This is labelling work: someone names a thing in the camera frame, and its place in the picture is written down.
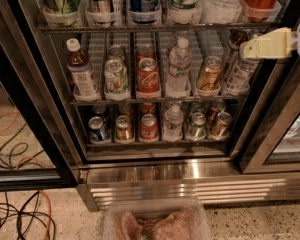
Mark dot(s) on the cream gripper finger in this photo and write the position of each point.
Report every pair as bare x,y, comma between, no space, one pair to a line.
276,44

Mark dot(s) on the tea bottle right middle shelf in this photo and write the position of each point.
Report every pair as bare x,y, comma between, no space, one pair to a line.
238,70

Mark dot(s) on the tea bottle shelf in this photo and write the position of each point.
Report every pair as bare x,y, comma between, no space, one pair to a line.
83,75
238,70

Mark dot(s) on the clear water bottle top shelf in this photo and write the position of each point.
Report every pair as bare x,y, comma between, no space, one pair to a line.
221,11

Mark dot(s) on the gold can middle shelf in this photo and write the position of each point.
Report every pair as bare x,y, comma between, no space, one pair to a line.
207,80

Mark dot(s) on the gold can shelf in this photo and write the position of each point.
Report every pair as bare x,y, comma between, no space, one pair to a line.
220,127
123,129
207,80

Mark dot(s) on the right glass fridge door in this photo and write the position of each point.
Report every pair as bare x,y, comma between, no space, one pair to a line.
275,147

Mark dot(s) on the glass fridge door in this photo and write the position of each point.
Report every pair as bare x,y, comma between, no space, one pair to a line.
275,147
32,150

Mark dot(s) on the water bottle middle shelf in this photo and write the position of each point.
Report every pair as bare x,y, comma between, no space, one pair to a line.
179,66

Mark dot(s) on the white green can top shelf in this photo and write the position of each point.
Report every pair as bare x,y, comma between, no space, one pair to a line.
182,10

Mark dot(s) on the white green can shelf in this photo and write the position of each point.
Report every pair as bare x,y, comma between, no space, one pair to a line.
116,80
182,10

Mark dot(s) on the gold can bottom shelf right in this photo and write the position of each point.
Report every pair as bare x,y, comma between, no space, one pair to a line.
220,127

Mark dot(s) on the silver can bottom shelf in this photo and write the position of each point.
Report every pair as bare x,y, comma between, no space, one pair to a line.
196,127

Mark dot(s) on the red coke can middle shelf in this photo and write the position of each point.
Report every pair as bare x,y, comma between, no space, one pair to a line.
148,78

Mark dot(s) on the water bottle bottom shelf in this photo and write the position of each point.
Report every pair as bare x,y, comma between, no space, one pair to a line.
172,124

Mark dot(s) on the stainless fridge base grille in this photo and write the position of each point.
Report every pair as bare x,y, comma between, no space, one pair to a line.
212,182

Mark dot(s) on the red can bottom shelf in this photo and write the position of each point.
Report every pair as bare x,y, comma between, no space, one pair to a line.
149,128

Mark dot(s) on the white green can middle shelf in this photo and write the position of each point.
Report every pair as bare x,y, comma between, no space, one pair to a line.
116,80

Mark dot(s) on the gold can bottom shelf left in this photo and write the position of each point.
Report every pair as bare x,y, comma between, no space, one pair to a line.
123,129

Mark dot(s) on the blue red bull can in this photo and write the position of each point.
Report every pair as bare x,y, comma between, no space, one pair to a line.
101,13

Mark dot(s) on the tea bottle left middle shelf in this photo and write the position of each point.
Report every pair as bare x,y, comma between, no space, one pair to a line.
83,75

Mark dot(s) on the blue can bottom shelf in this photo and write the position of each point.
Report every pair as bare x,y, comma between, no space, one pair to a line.
98,131

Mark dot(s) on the left glass fridge door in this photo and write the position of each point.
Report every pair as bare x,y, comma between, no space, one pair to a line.
32,150

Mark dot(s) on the clear plastic food container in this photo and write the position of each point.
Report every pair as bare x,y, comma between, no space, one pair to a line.
156,219

